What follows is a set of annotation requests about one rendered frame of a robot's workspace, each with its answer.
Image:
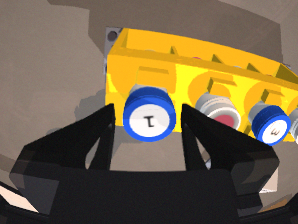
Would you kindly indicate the blue screw cap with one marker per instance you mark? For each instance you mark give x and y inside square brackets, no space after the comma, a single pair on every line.
[271,125]
[149,114]

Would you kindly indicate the small open brown cardboard box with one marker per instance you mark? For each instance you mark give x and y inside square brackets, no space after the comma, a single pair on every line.
[280,204]

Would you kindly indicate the white key housing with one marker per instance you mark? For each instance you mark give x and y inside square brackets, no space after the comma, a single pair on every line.
[270,186]

